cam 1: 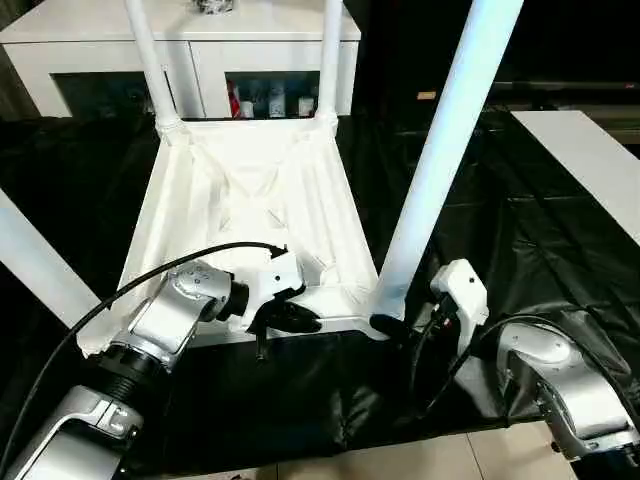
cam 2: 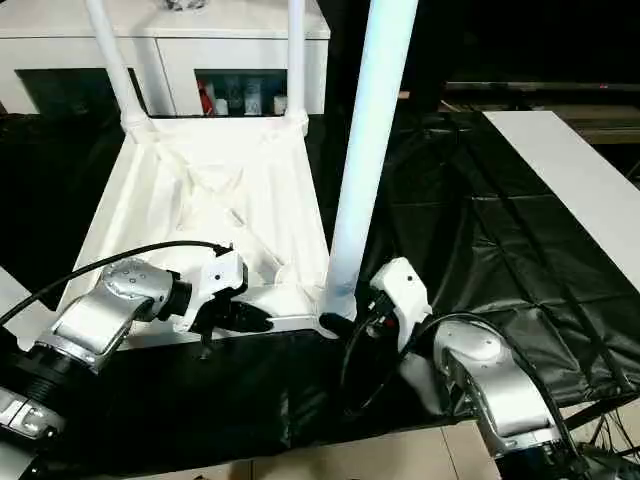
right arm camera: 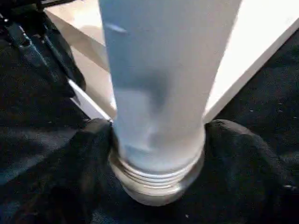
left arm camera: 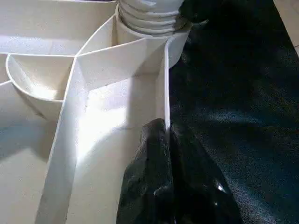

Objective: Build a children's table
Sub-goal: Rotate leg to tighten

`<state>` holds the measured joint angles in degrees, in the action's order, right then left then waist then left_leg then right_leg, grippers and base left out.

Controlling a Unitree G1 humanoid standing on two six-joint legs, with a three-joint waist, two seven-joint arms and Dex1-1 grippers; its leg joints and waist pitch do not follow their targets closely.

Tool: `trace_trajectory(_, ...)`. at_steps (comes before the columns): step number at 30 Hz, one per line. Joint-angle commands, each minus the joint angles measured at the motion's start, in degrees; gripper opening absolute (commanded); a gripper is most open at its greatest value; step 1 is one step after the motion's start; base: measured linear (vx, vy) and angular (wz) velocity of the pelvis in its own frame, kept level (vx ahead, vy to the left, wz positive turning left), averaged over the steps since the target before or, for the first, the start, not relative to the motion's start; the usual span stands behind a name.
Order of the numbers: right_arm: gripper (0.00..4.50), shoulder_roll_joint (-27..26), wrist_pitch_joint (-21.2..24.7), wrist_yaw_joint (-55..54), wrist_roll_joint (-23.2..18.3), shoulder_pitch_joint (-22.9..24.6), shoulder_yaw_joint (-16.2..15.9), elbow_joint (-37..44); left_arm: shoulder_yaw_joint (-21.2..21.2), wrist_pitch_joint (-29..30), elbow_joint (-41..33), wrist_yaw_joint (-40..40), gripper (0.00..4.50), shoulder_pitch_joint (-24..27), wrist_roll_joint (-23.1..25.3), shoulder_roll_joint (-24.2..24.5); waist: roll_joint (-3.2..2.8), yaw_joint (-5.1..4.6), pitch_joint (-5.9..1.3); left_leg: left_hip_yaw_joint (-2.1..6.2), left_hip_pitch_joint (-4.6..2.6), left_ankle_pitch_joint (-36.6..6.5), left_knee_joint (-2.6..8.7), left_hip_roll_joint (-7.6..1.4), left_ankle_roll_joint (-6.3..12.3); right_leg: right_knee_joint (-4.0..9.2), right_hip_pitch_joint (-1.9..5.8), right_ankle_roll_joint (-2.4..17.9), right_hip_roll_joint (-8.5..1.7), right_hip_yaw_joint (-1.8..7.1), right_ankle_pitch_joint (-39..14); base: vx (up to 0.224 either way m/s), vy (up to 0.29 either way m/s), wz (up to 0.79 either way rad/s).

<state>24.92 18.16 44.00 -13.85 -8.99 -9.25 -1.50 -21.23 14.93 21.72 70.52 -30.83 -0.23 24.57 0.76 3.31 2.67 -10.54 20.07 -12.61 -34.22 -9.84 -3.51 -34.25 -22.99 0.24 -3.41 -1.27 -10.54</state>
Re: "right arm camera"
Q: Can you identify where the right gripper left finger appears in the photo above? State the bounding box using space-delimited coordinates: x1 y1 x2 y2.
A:
14 118 132 224

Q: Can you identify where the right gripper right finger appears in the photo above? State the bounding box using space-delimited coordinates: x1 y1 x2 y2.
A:
198 119 299 224

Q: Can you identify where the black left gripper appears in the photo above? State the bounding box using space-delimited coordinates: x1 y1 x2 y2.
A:
0 0 86 99

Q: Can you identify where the white plastic table leg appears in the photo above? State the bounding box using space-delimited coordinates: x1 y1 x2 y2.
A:
97 0 244 183

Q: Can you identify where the white plastic table top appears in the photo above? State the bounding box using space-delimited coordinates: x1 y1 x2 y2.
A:
44 0 299 208

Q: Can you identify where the black work mat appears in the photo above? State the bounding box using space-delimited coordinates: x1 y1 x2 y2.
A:
0 0 299 224

